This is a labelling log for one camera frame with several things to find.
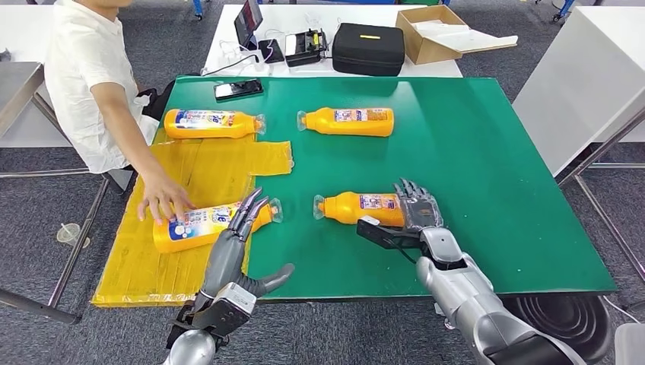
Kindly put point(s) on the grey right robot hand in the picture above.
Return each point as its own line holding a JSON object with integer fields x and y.
{"x": 420, "y": 209}

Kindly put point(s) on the person's right hand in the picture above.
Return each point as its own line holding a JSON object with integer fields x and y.
{"x": 161, "y": 199}

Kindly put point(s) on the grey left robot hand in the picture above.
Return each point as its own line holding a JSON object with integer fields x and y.
{"x": 224, "y": 262}

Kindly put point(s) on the orange detergent bottle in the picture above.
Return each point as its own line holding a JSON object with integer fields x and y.
{"x": 189, "y": 242}
{"x": 211, "y": 132}
{"x": 342, "y": 207}
{"x": 322, "y": 122}

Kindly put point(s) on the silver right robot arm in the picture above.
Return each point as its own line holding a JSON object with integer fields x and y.
{"x": 463, "y": 292}

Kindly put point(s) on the person's right forearm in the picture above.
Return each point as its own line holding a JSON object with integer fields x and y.
{"x": 133, "y": 146}

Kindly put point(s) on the yellow taped board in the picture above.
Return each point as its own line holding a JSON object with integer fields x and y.
{"x": 151, "y": 277}

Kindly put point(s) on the clear plastic cup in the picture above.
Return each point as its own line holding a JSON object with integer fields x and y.
{"x": 69, "y": 235}

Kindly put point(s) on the black smartphone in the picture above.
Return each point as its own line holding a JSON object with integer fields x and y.
{"x": 239, "y": 89}

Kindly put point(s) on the cardboard box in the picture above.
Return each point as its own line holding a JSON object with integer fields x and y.
{"x": 428, "y": 53}

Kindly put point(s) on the person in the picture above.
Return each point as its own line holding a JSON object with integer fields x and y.
{"x": 85, "y": 60}

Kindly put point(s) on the white power strip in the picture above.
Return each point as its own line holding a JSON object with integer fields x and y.
{"x": 254, "y": 68}

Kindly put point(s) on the black zippered case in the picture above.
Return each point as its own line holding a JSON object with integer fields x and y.
{"x": 368, "y": 52}

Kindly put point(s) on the white foam sheet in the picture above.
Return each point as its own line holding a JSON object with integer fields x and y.
{"x": 463, "y": 38}

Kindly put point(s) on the small dark phone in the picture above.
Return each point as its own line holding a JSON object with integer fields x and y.
{"x": 271, "y": 51}

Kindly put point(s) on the black round stool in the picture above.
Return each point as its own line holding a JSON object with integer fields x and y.
{"x": 574, "y": 322}

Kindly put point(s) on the blue cart leg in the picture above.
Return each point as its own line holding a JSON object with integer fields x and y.
{"x": 564, "y": 10}
{"x": 199, "y": 10}

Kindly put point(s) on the black label printer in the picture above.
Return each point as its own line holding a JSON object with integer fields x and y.
{"x": 305, "y": 48}

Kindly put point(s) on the tablet on stand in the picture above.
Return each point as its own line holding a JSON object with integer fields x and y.
{"x": 249, "y": 20}

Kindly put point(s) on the white table with metal legs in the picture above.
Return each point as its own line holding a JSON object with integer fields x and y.
{"x": 579, "y": 80}

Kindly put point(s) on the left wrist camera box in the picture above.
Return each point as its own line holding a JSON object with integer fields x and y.
{"x": 234, "y": 299}

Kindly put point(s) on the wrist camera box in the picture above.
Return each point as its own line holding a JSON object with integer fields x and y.
{"x": 234, "y": 299}
{"x": 383, "y": 234}

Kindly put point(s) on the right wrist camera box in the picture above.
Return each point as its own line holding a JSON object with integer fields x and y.
{"x": 383, "y": 234}

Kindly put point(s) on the steel frame table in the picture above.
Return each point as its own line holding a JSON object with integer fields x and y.
{"x": 15, "y": 90}

